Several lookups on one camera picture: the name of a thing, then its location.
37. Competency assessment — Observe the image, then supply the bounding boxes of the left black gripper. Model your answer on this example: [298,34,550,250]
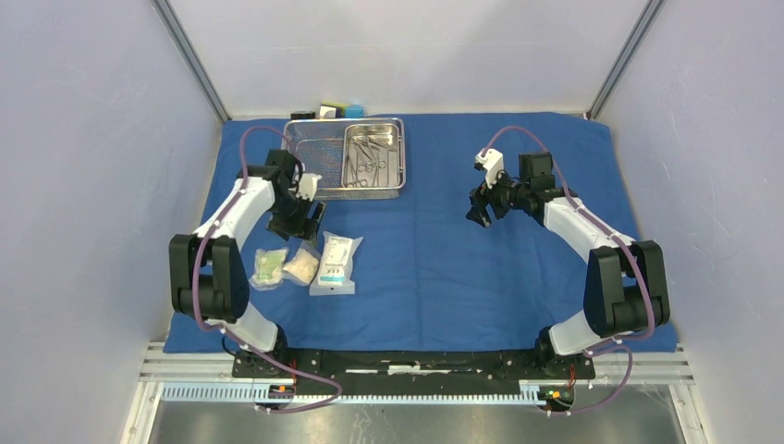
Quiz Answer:
[265,191,326,249]

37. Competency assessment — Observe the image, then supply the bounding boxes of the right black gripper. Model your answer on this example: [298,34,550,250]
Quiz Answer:
[466,164,530,228]

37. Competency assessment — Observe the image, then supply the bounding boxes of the beige gauze packet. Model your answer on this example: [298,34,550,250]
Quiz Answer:
[282,242,321,286]

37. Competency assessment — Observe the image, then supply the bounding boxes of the green sterile packet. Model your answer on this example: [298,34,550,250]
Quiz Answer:
[250,247,288,291]

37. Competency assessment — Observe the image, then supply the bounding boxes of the white sterile packet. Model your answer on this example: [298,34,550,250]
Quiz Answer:
[309,231,363,296]

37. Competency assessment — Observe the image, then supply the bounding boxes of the metal mesh tray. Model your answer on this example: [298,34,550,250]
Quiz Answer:
[282,117,407,200]

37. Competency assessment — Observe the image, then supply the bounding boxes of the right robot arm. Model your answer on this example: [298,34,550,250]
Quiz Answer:
[466,149,670,377]

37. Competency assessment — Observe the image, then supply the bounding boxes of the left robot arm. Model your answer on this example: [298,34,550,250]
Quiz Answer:
[168,149,326,377]

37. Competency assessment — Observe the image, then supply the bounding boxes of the steel surgical instruments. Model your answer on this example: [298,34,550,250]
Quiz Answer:
[341,135,400,188]

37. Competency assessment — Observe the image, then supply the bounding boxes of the small black block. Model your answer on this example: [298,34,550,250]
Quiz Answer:
[290,111,316,120]

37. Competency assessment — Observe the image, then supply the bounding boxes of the white and yellow block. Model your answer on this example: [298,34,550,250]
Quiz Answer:
[317,102,347,119]

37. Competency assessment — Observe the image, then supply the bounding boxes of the cyan blue block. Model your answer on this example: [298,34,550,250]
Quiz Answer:
[343,105,365,118]

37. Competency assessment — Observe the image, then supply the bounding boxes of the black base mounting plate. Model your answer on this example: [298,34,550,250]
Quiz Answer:
[232,348,596,396]

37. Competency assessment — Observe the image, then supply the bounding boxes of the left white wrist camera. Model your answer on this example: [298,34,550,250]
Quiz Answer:
[296,173,323,201]

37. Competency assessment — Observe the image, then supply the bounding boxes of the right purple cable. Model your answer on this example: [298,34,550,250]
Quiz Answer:
[478,125,657,418]

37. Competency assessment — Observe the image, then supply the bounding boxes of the slotted cable duct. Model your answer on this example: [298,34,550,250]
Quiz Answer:
[160,382,545,407]

